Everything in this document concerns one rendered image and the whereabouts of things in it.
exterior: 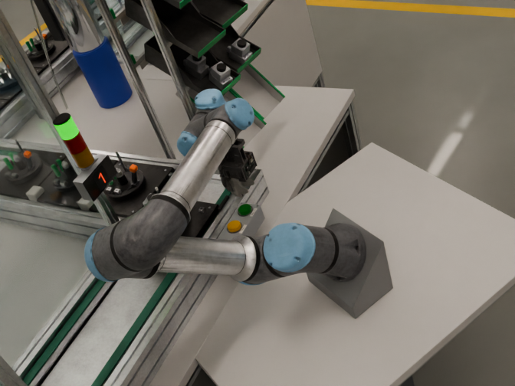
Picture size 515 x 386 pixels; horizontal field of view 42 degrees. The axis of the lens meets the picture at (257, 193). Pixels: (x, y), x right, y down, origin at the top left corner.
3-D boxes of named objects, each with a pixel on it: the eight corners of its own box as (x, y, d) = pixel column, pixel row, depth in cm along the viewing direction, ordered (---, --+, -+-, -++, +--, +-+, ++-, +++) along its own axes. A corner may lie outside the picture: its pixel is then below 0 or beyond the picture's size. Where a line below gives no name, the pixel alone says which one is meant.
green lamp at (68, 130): (82, 129, 180) (74, 115, 177) (71, 141, 177) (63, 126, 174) (69, 128, 183) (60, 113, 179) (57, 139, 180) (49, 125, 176)
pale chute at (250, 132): (261, 129, 223) (267, 123, 220) (238, 153, 217) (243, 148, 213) (200, 71, 222) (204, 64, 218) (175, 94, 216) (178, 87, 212)
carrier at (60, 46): (77, 43, 324) (65, 20, 316) (45, 71, 310) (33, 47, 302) (41, 42, 336) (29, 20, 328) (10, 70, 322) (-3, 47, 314)
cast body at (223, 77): (232, 84, 210) (234, 68, 204) (222, 91, 208) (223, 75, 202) (214, 69, 212) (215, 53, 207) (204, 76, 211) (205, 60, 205)
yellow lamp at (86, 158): (97, 157, 186) (90, 143, 183) (87, 169, 184) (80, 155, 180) (84, 155, 189) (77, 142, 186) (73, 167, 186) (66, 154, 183)
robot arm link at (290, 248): (339, 269, 162) (300, 266, 153) (299, 279, 171) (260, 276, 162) (332, 220, 165) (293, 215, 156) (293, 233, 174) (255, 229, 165)
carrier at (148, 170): (175, 171, 225) (162, 142, 217) (136, 221, 211) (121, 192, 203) (120, 164, 237) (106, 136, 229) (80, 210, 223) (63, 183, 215)
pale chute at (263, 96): (280, 102, 232) (285, 96, 228) (258, 125, 226) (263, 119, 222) (221, 47, 231) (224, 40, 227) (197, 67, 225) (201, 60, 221)
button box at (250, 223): (265, 218, 204) (260, 204, 200) (234, 269, 191) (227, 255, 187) (246, 215, 207) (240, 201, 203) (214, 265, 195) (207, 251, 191)
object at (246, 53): (252, 59, 218) (254, 43, 212) (244, 66, 216) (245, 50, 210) (231, 47, 220) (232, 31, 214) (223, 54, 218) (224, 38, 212)
